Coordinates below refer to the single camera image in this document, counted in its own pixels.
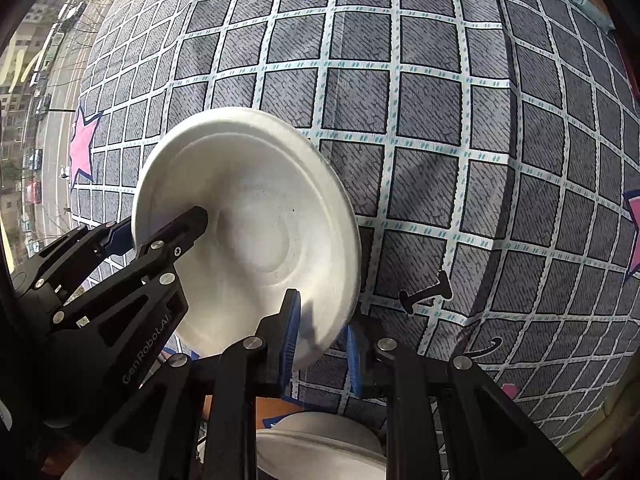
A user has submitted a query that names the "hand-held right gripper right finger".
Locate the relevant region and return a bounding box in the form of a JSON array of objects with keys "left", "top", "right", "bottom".
[{"left": 346, "top": 317, "right": 583, "bottom": 480}]

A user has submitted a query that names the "white paper bowl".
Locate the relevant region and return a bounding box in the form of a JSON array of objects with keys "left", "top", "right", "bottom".
[
  {"left": 256, "top": 411, "right": 388, "bottom": 480},
  {"left": 131, "top": 106, "right": 362, "bottom": 372}
]

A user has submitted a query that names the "grey checkered star tablecloth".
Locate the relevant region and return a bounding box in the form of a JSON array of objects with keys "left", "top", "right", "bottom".
[{"left": 67, "top": 0, "right": 640, "bottom": 461}]

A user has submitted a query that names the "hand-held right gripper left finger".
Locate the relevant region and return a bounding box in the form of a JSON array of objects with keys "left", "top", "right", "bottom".
[{"left": 202, "top": 287, "right": 303, "bottom": 480}]

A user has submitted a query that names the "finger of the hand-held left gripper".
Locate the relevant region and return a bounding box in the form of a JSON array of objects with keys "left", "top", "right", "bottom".
[
  {"left": 52, "top": 206, "right": 209, "bottom": 322},
  {"left": 10, "top": 219, "right": 137, "bottom": 308}
]

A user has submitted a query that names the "pale blue tissue packet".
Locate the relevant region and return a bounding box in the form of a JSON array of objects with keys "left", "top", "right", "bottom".
[{"left": 564, "top": 0, "right": 617, "bottom": 32}]

